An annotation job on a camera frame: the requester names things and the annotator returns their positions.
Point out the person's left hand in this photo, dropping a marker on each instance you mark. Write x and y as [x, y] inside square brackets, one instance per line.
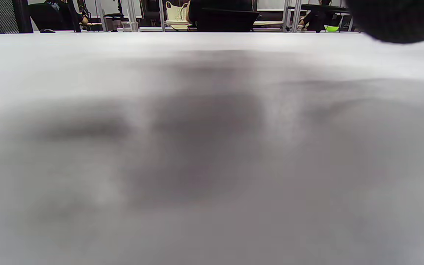
[399, 18]

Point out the cream chair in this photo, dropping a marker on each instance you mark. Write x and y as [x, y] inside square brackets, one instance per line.
[177, 13]

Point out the aluminium frame post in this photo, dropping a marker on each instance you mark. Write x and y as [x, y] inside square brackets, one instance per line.
[293, 14]
[162, 14]

